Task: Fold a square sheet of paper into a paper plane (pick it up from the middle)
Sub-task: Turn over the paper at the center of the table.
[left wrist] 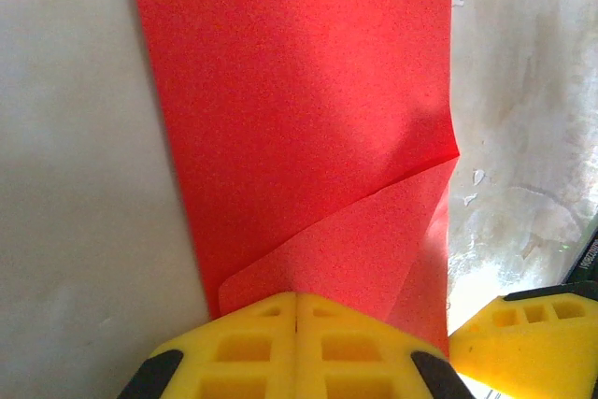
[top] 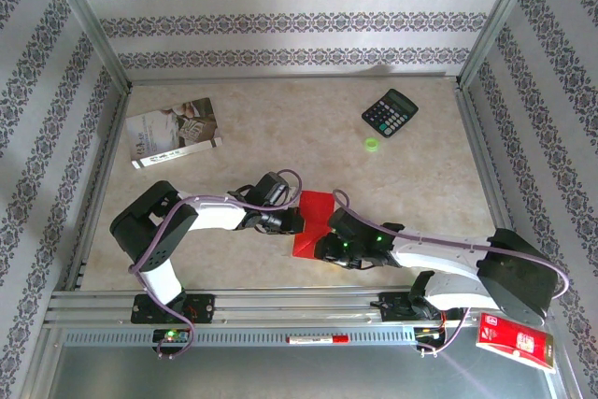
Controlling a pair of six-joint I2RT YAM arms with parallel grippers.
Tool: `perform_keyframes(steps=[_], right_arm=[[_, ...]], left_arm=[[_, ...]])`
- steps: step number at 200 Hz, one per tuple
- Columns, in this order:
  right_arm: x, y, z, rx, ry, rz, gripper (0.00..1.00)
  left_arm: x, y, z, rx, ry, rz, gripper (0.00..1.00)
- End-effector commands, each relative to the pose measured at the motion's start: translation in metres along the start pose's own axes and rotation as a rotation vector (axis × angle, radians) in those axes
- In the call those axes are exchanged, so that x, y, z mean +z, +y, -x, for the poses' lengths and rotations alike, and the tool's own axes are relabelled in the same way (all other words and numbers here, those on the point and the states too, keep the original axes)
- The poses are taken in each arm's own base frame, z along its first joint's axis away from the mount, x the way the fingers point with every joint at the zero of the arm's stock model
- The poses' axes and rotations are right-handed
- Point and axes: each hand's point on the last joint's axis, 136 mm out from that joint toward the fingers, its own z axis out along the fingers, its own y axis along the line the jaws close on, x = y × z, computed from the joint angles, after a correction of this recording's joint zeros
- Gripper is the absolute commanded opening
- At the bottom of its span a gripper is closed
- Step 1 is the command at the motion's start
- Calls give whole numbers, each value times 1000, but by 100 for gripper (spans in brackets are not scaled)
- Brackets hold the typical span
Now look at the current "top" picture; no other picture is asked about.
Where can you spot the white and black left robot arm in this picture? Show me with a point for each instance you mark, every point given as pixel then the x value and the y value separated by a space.
pixel 210 214

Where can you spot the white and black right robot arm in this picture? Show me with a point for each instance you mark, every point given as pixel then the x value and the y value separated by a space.
pixel 434 256

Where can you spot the grey metal shelf sheet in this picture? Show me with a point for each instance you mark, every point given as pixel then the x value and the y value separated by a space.
pixel 280 375

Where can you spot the red marker pen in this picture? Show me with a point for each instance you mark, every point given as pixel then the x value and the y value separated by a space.
pixel 317 339

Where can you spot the white paperback book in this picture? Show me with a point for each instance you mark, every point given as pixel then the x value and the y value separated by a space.
pixel 173 130

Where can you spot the black desk calculator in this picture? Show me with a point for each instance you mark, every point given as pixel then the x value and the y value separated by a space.
pixel 390 111

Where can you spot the black controller board green light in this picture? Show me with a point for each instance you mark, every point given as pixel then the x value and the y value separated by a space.
pixel 170 336

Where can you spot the red carton box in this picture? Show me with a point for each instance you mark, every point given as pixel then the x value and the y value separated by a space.
pixel 509 338

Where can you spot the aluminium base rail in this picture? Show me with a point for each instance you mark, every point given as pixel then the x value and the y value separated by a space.
pixel 289 305

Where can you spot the aluminium back rail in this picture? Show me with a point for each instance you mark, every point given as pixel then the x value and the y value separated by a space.
pixel 289 78

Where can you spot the aluminium side rail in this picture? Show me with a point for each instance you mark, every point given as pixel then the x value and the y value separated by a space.
pixel 100 184
pixel 488 184

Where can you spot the aluminium frame post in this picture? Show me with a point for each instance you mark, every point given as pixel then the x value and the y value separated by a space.
pixel 497 20
pixel 89 20

